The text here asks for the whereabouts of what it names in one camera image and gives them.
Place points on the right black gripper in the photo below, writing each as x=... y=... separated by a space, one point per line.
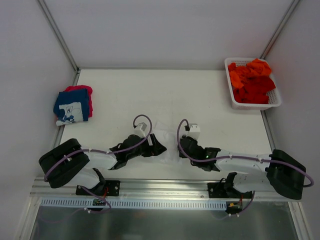
x=184 y=145

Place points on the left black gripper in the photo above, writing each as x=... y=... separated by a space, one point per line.
x=152 y=145

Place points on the white t-shirt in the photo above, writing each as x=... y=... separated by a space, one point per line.
x=167 y=137

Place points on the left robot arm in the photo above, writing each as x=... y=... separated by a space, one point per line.
x=71 y=163

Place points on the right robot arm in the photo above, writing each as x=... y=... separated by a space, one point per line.
x=277 y=171

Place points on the red t-shirt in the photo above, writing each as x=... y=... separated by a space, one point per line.
x=255 y=91

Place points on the orange t-shirt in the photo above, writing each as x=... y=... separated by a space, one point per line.
x=240 y=75

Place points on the folded blue printed t-shirt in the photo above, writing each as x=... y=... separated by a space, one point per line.
x=70 y=108

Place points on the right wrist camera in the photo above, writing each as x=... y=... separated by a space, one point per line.
x=193 y=131

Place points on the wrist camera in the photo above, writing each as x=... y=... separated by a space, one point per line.
x=140 y=130
x=193 y=131

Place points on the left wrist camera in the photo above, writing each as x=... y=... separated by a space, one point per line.
x=140 y=130

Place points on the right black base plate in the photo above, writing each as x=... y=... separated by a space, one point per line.
x=221 y=190

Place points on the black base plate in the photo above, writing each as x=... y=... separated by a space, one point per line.
x=112 y=187
x=221 y=190

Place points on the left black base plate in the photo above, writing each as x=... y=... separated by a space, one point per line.
x=112 y=187

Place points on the aluminium mounting rail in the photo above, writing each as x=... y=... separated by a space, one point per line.
x=149 y=189

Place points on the white slotted cable duct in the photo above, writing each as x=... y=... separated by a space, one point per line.
x=152 y=204

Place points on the right aluminium frame post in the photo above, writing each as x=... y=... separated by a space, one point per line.
x=293 y=6

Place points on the aluminium frame post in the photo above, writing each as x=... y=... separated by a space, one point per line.
x=293 y=6
x=57 y=33

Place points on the left aluminium frame post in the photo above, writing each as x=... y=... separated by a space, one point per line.
x=57 y=33

